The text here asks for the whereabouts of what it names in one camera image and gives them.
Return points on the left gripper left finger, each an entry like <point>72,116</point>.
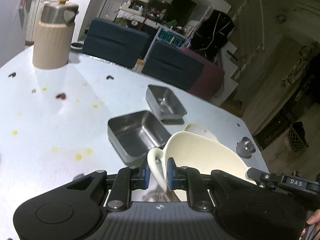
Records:
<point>122,184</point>

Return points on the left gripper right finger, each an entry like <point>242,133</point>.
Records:
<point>189,180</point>

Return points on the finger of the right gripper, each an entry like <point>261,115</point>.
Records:
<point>290,183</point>

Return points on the cream bowl with handles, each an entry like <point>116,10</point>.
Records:
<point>192,150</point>

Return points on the large steel square container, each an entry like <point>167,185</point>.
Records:
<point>133,135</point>

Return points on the small round steel bowl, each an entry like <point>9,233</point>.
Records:
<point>245,147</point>

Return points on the small steel square container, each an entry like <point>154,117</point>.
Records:
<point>164,104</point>

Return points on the white square ginkgo plate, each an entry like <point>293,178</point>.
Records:
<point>154,193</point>

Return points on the yellow-rimmed lemon bowl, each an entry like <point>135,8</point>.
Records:
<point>200,130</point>

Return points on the person's right hand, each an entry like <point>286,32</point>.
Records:
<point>312,229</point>

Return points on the black net basket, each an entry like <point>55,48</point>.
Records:
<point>295,140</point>

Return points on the maroon chair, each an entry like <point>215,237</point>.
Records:
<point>210,81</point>

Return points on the right dark blue chair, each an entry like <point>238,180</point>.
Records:
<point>172,66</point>

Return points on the dark blue chair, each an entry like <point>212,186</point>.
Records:
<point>111,42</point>
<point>172,66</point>

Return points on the left dark blue chair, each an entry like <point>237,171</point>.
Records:
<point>111,42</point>

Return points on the black jacket hanging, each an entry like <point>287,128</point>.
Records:
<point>212,35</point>

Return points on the teal Poizon sign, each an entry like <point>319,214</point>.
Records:
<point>170,37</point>

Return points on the beige thermos jug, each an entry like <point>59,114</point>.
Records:
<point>54,34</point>

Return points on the white shelf rack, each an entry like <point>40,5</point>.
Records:
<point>132,8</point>

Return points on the white kitchen cabinet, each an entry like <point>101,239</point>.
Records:
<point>34,17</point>

